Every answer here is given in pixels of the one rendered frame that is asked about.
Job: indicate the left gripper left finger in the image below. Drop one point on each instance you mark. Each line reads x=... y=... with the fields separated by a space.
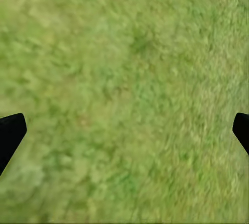
x=12 y=130

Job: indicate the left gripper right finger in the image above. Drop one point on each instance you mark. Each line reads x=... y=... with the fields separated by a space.
x=241 y=129

